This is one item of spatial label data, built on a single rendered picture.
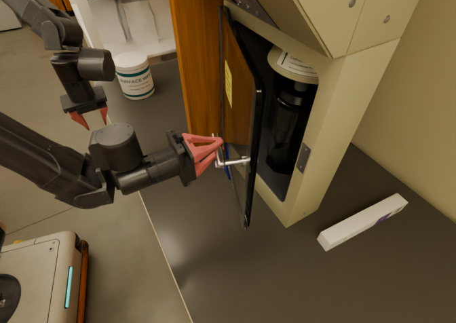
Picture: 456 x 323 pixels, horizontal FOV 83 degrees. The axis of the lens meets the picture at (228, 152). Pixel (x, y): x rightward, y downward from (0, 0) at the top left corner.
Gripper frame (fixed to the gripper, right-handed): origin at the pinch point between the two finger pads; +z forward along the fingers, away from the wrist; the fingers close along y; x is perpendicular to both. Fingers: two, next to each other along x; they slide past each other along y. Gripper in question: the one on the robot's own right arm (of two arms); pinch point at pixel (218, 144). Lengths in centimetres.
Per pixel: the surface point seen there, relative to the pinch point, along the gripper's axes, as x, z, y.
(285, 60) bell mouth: 0.6, 14.2, 14.3
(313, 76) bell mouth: -4.7, 16.6, 13.1
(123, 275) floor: 41, -44, -120
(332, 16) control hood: -13.0, 7.8, 26.5
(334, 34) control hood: -12.9, 8.9, 24.5
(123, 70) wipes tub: 63, -9, -12
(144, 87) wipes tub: 62, -3, -20
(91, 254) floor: 62, -59, -119
